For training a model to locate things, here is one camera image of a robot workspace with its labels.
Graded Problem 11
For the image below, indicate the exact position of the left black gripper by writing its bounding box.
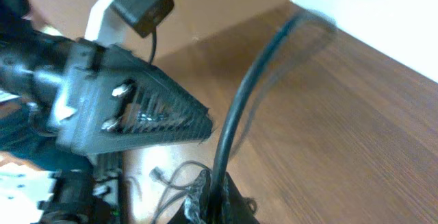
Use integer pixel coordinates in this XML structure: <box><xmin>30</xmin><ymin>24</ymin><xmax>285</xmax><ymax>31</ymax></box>
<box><xmin>1</xmin><ymin>0</ymin><xmax>93</xmax><ymax>172</ymax></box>

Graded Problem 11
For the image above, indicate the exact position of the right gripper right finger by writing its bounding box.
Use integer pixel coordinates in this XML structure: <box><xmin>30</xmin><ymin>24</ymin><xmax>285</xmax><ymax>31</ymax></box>
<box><xmin>218</xmin><ymin>173</ymin><xmax>259</xmax><ymax>224</ymax></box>

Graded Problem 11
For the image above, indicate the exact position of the black USB cable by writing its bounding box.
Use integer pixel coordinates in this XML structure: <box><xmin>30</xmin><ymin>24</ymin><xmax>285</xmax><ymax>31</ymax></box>
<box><xmin>149</xmin><ymin>10</ymin><xmax>338</xmax><ymax>224</ymax></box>

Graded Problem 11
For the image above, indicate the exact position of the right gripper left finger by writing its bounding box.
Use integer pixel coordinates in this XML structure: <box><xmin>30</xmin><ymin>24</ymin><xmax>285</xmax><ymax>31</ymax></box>
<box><xmin>168</xmin><ymin>170</ymin><xmax>211</xmax><ymax>224</ymax></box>

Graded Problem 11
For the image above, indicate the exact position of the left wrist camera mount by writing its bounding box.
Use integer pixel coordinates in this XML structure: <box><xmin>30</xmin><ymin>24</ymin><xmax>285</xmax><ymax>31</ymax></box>
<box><xmin>84</xmin><ymin>0</ymin><xmax>175</xmax><ymax>47</ymax></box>

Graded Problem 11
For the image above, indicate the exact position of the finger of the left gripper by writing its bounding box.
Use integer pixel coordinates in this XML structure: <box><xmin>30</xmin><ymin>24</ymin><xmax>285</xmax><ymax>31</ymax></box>
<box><xmin>48</xmin><ymin>39</ymin><xmax>213</xmax><ymax>155</ymax></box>

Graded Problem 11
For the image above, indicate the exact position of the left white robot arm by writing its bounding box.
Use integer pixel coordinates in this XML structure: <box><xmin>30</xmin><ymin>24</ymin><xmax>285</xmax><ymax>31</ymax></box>
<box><xmin>1</xmin><ymin>0</ymin><xmax>212</xmax><ymax>223</ymax></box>

